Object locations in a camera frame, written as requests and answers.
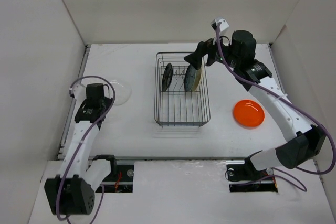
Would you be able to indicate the blue floral green plate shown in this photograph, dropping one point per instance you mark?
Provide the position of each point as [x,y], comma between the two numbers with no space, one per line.
[190,79]

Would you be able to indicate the grey wire dish rack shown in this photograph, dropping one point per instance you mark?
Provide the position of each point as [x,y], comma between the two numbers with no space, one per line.
[176,107]

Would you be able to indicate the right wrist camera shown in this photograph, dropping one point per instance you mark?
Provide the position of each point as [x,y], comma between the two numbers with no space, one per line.
[220,25]

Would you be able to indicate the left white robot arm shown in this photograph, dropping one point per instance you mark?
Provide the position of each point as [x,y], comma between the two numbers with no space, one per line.
[72,190]

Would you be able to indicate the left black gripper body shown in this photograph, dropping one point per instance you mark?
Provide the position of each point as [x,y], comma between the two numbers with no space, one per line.
[106,103]

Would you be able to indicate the cream plate with black pattern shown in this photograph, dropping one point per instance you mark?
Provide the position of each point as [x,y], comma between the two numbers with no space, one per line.
[197,76]

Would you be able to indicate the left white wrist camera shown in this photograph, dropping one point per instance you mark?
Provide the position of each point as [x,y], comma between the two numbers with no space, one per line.
[77,91]

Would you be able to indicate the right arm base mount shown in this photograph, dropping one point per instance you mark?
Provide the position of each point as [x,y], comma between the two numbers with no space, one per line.
[244,178]

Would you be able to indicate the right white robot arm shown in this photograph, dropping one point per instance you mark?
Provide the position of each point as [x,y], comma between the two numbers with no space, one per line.
[304,137]

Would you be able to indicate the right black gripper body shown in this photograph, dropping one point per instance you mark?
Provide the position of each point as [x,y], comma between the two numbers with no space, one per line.
[232,61]

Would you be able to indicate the orange plate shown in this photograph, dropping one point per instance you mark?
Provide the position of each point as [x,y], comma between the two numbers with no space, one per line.
[248,113]

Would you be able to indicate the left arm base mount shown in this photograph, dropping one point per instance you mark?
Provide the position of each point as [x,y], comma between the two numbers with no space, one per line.
[120,179]

